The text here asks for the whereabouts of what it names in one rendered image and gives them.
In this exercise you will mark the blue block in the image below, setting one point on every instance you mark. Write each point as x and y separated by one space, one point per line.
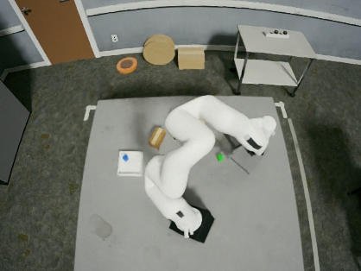
125 157

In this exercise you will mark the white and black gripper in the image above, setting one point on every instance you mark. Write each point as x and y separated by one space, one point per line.
258 153

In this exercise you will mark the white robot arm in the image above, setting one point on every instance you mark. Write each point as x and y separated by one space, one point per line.
166 187

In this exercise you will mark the brown cardboard box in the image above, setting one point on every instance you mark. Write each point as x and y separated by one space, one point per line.
157 138

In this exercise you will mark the green block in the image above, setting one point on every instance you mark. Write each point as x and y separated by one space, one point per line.
220 157

